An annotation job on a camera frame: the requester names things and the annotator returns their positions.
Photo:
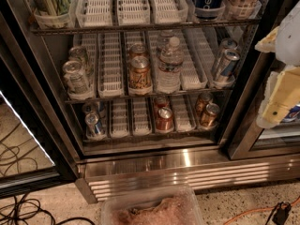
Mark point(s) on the open fridge glass door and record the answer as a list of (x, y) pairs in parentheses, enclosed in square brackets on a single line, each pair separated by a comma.
[(33, 156)]

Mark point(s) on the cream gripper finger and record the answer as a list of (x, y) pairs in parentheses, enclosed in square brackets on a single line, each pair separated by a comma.
[(281, 97), (268, 43)]

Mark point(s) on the red coke can front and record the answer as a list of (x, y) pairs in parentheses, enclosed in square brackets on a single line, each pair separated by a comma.
[(164, 119)]

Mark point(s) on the silver blue can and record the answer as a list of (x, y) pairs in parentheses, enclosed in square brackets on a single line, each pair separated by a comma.
[(226, 43), (226, 65)]

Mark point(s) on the red coke can rear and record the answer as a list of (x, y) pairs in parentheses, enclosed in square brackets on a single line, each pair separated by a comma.
[(160, 102)]

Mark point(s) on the pepsi can right compartment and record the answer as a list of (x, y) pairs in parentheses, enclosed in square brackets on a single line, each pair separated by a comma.
[(293, 113)]

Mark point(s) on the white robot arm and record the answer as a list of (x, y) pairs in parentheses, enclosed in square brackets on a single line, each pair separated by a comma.
[(282, 91)]

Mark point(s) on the black plug adapter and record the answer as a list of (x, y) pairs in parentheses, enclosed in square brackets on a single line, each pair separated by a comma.
[(280, 213)]

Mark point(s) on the blue can bottom front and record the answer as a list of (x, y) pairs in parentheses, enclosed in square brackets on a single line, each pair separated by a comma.
[(94, 124)]

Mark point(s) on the clear plastic bin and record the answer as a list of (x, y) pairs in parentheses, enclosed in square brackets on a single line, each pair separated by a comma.
[(171, 205)]

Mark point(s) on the orange can middle rear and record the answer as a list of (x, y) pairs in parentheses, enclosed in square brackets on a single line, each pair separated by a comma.
[(138, 49)]

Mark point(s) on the orange can middle front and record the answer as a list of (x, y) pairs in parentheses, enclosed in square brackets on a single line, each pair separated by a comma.
[(139, 73)]

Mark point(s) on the brown can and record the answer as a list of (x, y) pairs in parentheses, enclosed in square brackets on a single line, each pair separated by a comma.
[(203, 99), (209, 115)]

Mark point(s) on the brown can bottom rear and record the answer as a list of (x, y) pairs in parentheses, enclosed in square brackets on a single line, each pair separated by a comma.
[(203, 99)]

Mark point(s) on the silver can left front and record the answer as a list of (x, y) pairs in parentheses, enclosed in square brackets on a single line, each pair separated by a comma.
[(75, 77)]

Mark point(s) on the silver blue can front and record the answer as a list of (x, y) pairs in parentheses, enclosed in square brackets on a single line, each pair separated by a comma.
[(226, 65)]

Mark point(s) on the clear water bottle rear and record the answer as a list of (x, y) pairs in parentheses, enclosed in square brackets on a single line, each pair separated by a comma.
[(163, 39)]

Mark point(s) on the clear water bottle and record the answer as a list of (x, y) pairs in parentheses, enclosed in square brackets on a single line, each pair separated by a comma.
[(170, 62), (163, 39)]

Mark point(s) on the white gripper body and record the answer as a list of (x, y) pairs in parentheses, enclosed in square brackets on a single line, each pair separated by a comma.
[(290, 44)]

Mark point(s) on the silver blue can rear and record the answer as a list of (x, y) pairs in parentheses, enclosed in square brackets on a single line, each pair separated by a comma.
[(226, 43)]

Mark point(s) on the clear water bottle front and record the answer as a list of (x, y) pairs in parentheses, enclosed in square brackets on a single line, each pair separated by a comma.
[(170, 62)]

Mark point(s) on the orange can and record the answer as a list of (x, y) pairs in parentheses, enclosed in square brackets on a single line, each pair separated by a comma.
[(139, 73), (138, 49)]

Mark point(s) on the red coke can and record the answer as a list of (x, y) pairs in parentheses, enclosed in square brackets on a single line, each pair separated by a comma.
[(160, 102), (164, 119)]

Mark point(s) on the silver can left rear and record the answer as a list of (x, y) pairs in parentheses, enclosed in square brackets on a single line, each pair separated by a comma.
[(80, 53)]

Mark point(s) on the brown can bottom front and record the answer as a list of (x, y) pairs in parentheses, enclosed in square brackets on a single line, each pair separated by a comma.
[(209, 115)]

